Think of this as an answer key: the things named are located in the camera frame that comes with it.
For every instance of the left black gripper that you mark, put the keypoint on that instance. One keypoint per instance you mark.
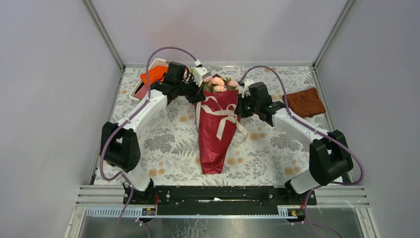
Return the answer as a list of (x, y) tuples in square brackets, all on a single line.
[(198, 95)]

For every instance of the dark red wrapping paper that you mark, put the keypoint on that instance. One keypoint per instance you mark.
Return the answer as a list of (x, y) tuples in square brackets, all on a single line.
[(213, 151)]

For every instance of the cream printed ribbon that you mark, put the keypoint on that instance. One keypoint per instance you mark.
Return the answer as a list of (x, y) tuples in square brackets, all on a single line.
[(226, 115)]

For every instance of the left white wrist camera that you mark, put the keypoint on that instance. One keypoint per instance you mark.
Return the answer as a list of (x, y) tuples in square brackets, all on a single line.
[(200, 74)]

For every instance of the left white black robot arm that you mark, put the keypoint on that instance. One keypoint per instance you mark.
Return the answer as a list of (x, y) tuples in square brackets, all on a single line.
[(119, 141)]

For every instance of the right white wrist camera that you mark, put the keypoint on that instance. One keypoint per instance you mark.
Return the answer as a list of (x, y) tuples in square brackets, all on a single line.
[(246, 83)]

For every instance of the pink paper sheet in basket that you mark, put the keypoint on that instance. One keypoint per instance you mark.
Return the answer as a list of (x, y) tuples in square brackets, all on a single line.
[(141, 91)]

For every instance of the pink fake flower bunch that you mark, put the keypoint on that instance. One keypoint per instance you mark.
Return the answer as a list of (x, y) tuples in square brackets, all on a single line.
[(213, 84)]

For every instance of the white plastic basket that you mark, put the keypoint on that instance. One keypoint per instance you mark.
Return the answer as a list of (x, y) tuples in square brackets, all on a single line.
[(142, 77)]

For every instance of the floral patterned table mat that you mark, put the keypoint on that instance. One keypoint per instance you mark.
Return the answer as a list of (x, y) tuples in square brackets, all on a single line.
[(169, 144)]

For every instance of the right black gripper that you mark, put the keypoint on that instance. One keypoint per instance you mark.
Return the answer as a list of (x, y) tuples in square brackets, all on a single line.
[(239, 111)]

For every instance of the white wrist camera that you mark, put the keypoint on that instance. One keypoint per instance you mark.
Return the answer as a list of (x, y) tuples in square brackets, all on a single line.
[(246, 83), (200, 74)]

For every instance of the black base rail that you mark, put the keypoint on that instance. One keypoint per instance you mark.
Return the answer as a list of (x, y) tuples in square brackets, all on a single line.
[(218, 200)]

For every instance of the brown folded cloth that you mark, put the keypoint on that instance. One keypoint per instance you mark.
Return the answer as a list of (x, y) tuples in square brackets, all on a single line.
[(305, 104)]

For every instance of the orange folded cloth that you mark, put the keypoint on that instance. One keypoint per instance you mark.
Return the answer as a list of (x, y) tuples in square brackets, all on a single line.
[(157, 73)]

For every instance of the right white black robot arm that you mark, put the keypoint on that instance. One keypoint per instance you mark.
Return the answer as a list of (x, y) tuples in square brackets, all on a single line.
[(329, 156)]

